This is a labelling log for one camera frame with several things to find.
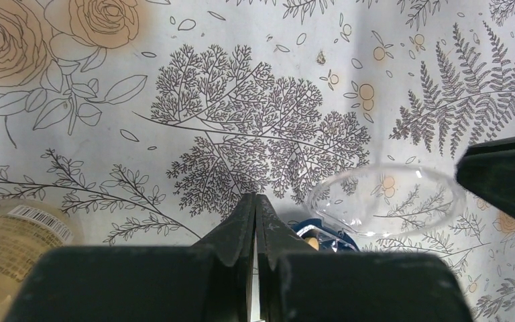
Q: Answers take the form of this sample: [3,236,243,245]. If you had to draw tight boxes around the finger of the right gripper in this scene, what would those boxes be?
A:
[455,136,515,219]

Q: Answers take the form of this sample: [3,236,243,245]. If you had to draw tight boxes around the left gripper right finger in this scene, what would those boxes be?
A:
[255,195,472,321]

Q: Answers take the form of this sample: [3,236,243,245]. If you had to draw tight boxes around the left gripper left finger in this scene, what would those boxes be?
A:
[5,193,256,321]

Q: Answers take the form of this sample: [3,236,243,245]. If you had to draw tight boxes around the round blue pill organizer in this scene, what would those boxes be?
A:
[292,164,465,252]

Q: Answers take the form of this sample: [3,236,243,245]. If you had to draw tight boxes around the floral table mat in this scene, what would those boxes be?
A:
[0,1,515,321]

